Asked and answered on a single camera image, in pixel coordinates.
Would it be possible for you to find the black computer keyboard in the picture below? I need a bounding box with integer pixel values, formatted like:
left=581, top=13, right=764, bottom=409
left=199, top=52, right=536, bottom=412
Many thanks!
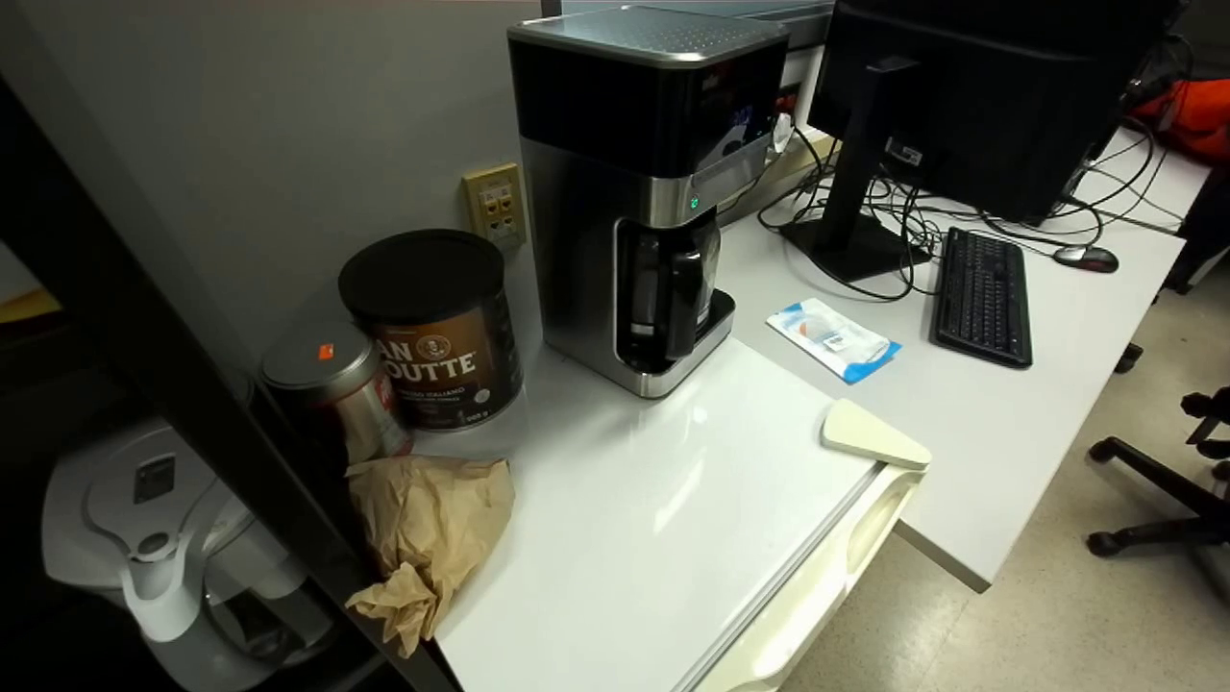
left=928, top=225, right=1039, bottom=374

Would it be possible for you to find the black computer monitor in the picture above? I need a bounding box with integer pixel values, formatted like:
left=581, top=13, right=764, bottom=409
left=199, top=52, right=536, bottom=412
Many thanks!
left=808, top=0, right=1176, bottom=233

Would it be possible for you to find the orange cloth item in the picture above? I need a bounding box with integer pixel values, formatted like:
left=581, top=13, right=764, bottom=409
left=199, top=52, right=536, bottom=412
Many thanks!
left=1130, top=74, right=1230, bottom=171

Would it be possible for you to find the white mini fridge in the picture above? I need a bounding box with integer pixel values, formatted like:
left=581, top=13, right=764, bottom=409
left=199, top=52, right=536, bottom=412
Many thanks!
left=415, top=336, right=928, bottom=692

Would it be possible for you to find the blue and white wipes pack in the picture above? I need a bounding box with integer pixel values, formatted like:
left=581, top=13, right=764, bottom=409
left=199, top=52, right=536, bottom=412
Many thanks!
left=764, top=297, right=908, bottom=389

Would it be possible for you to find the beige wall power outlet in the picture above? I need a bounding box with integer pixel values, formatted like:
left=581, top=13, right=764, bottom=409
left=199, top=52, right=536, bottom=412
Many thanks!
left=461, top=160, right=529, bottom=253

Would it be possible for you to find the steel canister with orange dot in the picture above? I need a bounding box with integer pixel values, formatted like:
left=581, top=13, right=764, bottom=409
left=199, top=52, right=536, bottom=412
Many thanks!
left=258, top=327, right=415, bottom=468

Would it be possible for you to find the cream plastic corner piece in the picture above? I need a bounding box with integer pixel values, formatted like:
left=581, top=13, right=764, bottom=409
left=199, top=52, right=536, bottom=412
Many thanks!
left=818, top=398, right=932, bottom=474

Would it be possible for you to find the glass coffee carafe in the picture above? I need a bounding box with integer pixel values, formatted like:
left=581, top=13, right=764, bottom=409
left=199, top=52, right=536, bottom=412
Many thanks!
left=616, top=217, right=726, bottom=367

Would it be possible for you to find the black and steel coffee maker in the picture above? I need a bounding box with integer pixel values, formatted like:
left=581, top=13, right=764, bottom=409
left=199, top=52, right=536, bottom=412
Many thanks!
left=502, top=0, right=793, bottom=403

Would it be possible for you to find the crumpled brown paper bag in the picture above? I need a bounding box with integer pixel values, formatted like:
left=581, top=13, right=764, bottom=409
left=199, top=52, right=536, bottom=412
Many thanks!
left=340, top=449, right=520, bottom=666

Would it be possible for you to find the black computer mouse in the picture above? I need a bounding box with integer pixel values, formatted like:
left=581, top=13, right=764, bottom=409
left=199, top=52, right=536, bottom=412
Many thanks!
left=1050, top=244, right=1123, bottom=276

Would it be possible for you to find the black monitor stand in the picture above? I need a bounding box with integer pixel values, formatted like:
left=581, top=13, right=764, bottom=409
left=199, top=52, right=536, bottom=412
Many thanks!
left=776, top=53, right=937, bottom=289

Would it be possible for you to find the brown coffee can black lid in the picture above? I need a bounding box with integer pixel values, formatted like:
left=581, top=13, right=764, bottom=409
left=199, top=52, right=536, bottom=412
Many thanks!
left=333, top=226, right=526, bottom=435

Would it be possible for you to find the black office chair base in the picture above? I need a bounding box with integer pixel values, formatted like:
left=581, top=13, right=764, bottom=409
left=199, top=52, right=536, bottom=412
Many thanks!
left=1085, top=384, right=1230, bottom=563

